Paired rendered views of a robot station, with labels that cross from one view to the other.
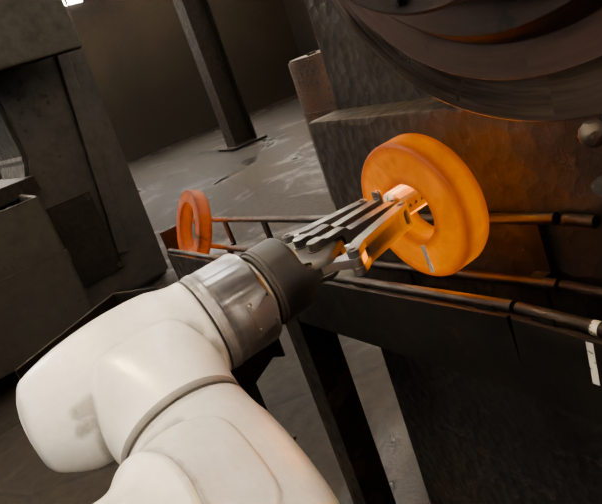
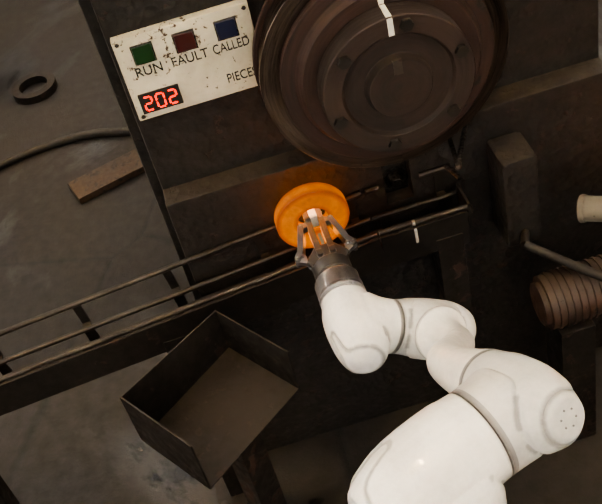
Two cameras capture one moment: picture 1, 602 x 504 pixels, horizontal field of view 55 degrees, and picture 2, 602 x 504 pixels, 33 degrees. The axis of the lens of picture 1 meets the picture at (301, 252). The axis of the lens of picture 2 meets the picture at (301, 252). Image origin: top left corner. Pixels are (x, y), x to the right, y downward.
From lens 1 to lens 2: 1.79 m
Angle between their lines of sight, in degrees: 60
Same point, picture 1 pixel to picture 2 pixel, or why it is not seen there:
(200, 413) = (410, 304)
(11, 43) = not seen: outside the picture
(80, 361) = (371, 320)
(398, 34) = (344, 150)
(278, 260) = (344, 258)
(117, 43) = not seen: outside the picture
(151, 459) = (432, 311)
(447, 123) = (297, 172)
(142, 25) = not seen: outside the picture
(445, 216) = (338, 213)
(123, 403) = (392, 319)
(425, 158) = (329, 192)
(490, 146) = (323, 175)
